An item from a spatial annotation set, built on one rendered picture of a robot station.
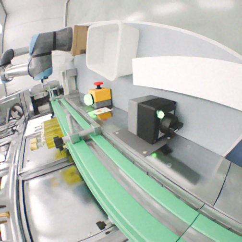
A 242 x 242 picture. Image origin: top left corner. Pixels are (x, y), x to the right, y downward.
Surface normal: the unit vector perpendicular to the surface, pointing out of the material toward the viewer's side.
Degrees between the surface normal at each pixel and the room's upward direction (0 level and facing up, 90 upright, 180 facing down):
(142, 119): 0
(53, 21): 90
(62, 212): 90
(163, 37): 0
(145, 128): 0
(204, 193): 90
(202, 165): 90
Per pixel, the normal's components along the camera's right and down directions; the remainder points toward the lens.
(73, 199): -0.06, -0.91
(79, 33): 0.56, 0.62
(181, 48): -0.81, 0.28
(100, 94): 0.58, 0.32
